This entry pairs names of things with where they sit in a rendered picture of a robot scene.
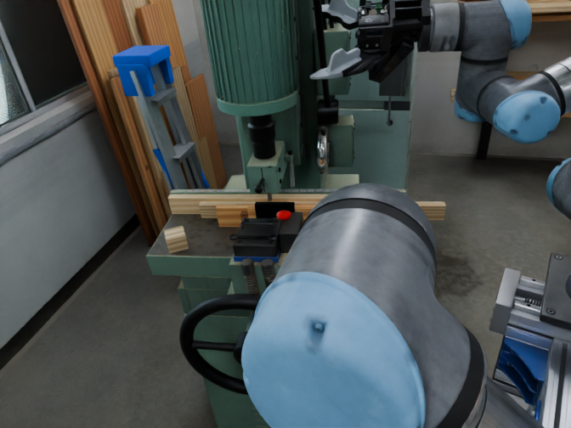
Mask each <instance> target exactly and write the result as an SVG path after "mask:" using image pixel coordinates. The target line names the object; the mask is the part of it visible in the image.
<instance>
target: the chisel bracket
mask: <svg viewBox="0 0 571 428"><path fill-rule="evenodd" d="M274 144H275V152H276V154H275V156H273V157H272V158H269V159H257V158H255V157H254V154H253V153H252V156H251V158H250V160H249V162H248V164H247V167H246V169H247V175H248V181H249V187H250V192H251V193H255V191H254V188H255V186H256V185H258V184H259V182H260V180H261V178H264V179H265V182H264V184H263V192H262V193H279V192H280V187H281V184H282V181H283V177H284V175H285V171H286V166H287V162H286V161H285V159H284V155H285V153H286V143H285V141H274Z"/></svg>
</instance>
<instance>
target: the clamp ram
mask: <svg viewBox="0 0 571 428"><path fill-rule="evenodd" d="M283 210H287V211H290V212H296V210H295V202H256V203H255V212H256V218H277V216H276V214H277V213H278V212H279V211H283Z"/></svg>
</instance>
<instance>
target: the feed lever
mask: <svg viewBox="0 0 571 428"><path fill-rule="evenodd" d="M313 3H314V18H315V25H316V33H317V40H318V48H319V62H320V69H324V68H326V67H327V63H326V53H325V35H324V25H323V15H322V6H321V0H313ZM322 86H323V94H324V99H319V101H318V103H317V117H318V123H319V124H337V123H338V122H339V102H338V100H337V99H330V91H329V82H328V79H322Z"/></svg>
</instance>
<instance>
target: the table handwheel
mask: <svg viewBox="0 0 571 428"><path fill-rule="evenodd" d="M260 298H261V296H255V295H248V294H229V295H223V296H216V297H213V298H210V299H208V300H205V301H203V302H201V303H200V304H198V305H196V306H195V307H194V308H192V309H191V310H190V311H189V312H188V314H187V315H186V316H185V318H184V320H183V322H182V324H181V327H180V331H179V343H180V346H181V349H182V352H183V354H184V356H185V358H186V359H187V361H188V362H189V364H190V365H191V366H192V367H193V369H194V370H195V371H197V372H198V373H199V374H200V375H201V376H203V377H204V378H206V379H207V380H209V381H211V382H212V383H213V384H215V385H217V386H220V387H222V388H224V389H227V390H230V391H234V392H237V393H240V394H245V395H249V394H248V392H247V389H246V386H245V382H244V381H243V380H240V379H237V378H235V377H232V376H230V375H227V374H225V373H223V372H221V371H219V370H217V369H215V368H214V367H213V366H211V364H209V363H208V362H207V361H206V360H205V359H204V358H203V357H202V356H201V355H200V354H199V352H198V351H197V349H205V350H217V351H225V352H233V355H234V358H235V360H236V361H237V362H238V363H239V364H241V353H242V347H243V344H244V341H245V338H246V335H247V333H248V330H249V329H250V327H251V325H252V321H253V318H252V312H251V313H250V317H249V320H248V323H247V326H246V332H243V333H241V334H239V336H238V338H237V342H236V343H227V342H211V341H195V340H194V331H195V327H196V325H197V324H198V323H199V322H200V321H201V320H202V319H203V318H205V317H206V316H208V315H210V314H212V313H216V312H220V311H224V310H231V309H244V310H251V311H256V308H257V304H258V302H259V300H260ZM241 365H242V364H241Z"/></svg>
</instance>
